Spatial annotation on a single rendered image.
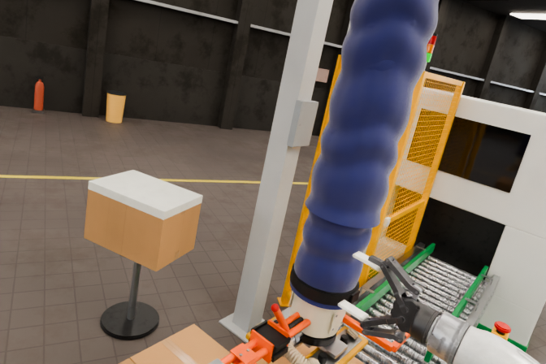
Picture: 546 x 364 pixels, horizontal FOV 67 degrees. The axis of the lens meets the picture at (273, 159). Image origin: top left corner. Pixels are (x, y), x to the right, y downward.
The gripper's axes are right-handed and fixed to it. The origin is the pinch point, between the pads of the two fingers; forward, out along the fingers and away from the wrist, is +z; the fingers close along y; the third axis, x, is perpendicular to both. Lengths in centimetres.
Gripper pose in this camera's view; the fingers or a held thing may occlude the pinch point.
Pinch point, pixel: (352, 280)
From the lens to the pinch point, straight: 104.8
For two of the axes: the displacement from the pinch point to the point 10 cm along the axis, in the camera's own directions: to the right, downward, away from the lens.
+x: 6.4, -0.7, 7.7
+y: -2.1, 9.4, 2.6
